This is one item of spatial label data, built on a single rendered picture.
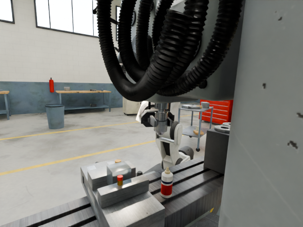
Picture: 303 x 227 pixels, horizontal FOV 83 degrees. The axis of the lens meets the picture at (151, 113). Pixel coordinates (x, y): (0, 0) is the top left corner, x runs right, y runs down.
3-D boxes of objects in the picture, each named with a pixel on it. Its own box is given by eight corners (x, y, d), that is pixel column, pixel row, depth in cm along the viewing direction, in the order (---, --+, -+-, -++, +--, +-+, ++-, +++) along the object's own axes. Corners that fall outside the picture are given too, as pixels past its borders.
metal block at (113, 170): (106, 182, 55) (106, 165, 54) (124, 177, 58) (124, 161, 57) (112, 191, 50) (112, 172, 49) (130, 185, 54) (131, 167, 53)
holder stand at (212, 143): (203, 166, 85) (206, 127, 81) (220, 153, 100) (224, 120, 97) (227, 176, 77) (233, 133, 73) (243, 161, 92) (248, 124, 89)
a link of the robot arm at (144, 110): (141, 107, 60) (136, 102, 72) (140, 133, 62) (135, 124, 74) (175, 106, 63) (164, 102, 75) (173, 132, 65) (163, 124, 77)
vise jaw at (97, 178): (87, 181, 57) (87, 170, 57) (128, 170, 66) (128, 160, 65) (92, 191, 52) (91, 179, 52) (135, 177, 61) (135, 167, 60)
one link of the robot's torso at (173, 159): (167, 162, 160) (161, 116, 140) (187, 169, 149) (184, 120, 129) (158, 173, 149) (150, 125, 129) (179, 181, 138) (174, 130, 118)
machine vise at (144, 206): (80, 182, 68) (79, 156, 66) (116, 172, 77) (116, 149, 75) (112, 258, 40) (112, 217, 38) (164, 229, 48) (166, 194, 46)
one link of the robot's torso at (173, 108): (162, 134, 143) (168, 78, 138) (182, 139, 133) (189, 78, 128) (152, 137, 131) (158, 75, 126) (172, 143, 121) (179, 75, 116)
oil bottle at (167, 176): (158, 193, 63) (159, 165, 61) (167, 190, 65) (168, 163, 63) (165, 200, 60) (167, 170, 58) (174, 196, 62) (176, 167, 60)
